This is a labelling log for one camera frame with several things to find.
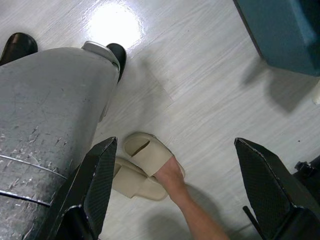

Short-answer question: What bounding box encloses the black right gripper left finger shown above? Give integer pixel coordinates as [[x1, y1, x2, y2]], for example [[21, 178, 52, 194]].
[[37, 136, 119, 240]]

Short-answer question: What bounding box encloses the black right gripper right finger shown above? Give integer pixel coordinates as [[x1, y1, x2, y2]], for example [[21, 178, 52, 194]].
[[233, 136, 320, 240]]

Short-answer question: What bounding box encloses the beige foam slipper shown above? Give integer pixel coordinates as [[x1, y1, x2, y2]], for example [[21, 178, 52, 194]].
[[122, 132, 186, 180], [112, 156, 169, 201]]

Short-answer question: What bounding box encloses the person bare leg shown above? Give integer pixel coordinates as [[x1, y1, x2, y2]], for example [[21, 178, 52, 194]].
[[154, 157, 231, 240]]

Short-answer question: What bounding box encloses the black robot right foot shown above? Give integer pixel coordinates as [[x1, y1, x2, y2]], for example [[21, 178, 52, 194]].
[[106, 42, 128, 83]]

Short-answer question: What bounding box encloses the black robot foot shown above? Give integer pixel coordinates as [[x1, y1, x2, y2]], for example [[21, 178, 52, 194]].
[[0, 32, 38, 66], [106, 42, 128, 83]]

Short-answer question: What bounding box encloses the black robot left foot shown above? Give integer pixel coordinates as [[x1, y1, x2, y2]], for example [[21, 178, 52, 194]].
[[0, 32, 38, 66]]

